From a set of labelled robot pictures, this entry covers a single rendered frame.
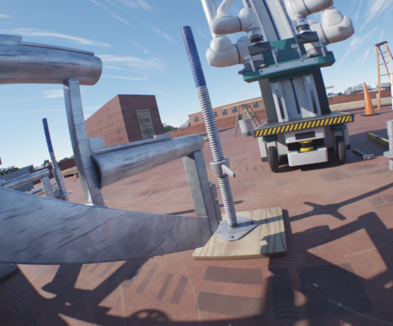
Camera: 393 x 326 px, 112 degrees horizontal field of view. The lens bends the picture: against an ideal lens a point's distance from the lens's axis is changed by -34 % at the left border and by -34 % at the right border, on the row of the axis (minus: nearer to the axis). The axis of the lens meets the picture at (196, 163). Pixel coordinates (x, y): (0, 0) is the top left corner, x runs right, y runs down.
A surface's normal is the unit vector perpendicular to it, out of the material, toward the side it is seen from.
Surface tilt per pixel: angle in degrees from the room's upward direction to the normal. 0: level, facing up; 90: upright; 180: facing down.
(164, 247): 90
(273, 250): 0
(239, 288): 0
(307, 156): 90
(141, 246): 90
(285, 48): 90
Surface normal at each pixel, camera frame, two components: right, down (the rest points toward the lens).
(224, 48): -0.04, 0.29
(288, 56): -0.44, 0.26
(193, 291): -0.24, -0.96
